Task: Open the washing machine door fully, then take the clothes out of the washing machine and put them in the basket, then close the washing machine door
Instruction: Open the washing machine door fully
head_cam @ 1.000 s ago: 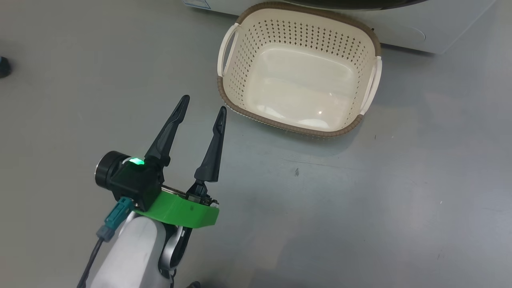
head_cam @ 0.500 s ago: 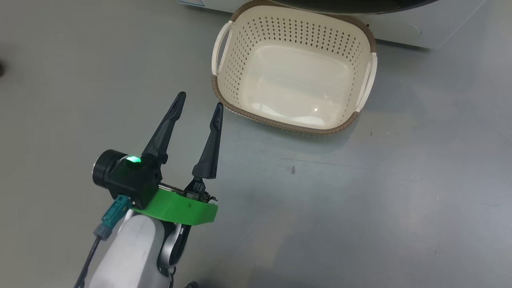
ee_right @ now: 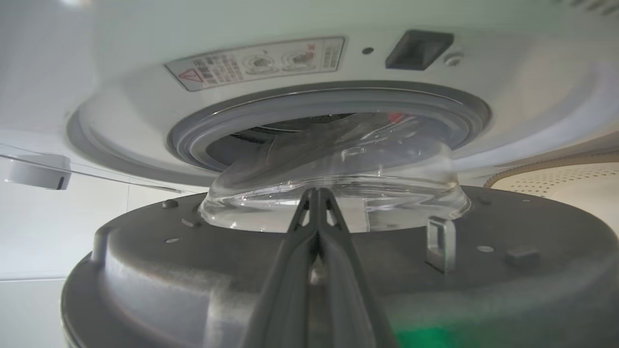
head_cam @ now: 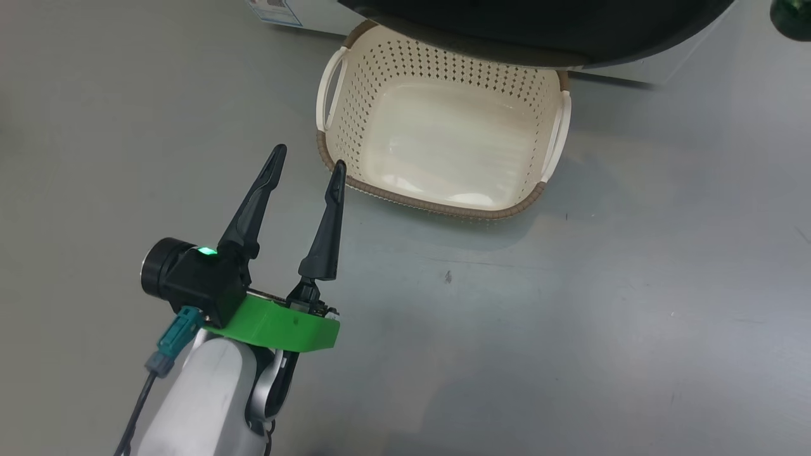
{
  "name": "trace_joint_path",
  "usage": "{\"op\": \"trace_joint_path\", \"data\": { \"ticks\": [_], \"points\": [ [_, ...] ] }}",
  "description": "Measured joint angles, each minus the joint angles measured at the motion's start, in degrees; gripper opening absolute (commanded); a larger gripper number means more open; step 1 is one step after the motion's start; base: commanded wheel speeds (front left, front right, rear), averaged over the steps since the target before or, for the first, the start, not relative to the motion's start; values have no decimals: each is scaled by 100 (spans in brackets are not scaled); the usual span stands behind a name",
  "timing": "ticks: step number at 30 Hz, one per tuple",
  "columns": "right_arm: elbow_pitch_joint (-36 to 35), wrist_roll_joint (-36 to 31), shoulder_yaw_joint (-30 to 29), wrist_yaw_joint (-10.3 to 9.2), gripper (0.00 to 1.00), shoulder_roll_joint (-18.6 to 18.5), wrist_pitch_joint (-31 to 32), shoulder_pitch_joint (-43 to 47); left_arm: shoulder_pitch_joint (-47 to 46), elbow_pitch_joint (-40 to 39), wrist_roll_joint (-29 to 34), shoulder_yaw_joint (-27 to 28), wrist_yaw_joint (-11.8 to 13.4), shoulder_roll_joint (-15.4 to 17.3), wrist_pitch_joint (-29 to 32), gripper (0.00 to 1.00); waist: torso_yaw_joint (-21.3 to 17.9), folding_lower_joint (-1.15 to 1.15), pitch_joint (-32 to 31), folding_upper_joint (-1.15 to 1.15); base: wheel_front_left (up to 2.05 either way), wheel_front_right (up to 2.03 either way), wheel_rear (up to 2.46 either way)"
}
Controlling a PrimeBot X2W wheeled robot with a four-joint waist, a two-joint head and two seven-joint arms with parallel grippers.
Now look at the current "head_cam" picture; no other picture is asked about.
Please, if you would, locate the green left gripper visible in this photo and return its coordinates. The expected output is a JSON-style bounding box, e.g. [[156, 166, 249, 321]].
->
[[204, 144, 348, 354]]

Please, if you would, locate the black round washing machine door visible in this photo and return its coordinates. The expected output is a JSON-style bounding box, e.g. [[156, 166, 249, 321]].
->
[[336, 0, 737, 69]]

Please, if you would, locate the cream perforated laundry basket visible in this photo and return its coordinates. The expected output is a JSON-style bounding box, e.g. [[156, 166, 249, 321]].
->
[[316, 20, 573, 221]]

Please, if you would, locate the white washing machine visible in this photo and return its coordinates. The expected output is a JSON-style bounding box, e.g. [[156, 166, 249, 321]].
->
[[244, 0, 739, 86]]

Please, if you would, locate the blue energy label sticker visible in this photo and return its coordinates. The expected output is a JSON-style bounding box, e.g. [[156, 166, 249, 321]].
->
[[247, 0, 303, 27]]

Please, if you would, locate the left arm teal plug cable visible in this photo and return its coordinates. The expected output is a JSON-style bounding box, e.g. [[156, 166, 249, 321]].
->
[[114, 306, 207, 456]]

